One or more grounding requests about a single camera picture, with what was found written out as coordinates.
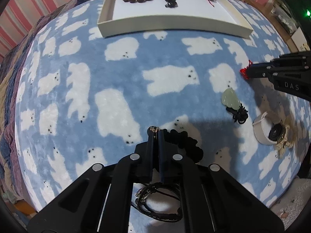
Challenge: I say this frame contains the black scrunchie with charm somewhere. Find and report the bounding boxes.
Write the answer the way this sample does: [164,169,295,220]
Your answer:
[148,126,204,163]

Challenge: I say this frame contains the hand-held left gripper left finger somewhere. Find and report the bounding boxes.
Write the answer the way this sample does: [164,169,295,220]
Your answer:
[27,128,160,233]

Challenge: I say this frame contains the white shallow tray box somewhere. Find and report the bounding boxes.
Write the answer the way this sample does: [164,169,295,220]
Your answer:
[97,0,253,39]

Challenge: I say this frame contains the wooden side board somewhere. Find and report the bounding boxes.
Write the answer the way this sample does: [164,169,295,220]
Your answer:
[234,0,302,54]

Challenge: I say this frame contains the blue bear-print blanket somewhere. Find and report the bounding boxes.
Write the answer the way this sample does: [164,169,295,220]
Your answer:
[15,0,309,233]

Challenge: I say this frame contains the black leather cord bracelet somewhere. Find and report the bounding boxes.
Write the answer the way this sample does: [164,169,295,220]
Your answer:
[131,183,183,222]

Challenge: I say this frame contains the jade pendant with black cord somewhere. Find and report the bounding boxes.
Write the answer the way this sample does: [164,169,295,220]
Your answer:
[221,88,249,124]

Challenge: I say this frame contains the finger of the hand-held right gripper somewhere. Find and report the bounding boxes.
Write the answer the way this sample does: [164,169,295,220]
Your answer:
[248,51,311,72]
[248,69,311,98]

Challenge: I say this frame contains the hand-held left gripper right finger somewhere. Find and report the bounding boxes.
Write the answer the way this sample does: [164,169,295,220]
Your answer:
[159,129,285,233]

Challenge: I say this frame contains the red string bracelet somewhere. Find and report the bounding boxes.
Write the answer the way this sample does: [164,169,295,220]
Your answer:
[240,60,253,80]

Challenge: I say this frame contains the watch with white band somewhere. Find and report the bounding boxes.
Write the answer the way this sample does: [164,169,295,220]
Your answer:
[251,112,288,146]

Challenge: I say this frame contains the cream frilly scrunchie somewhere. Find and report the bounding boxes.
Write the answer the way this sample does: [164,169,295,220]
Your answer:
[273,115,298,159]

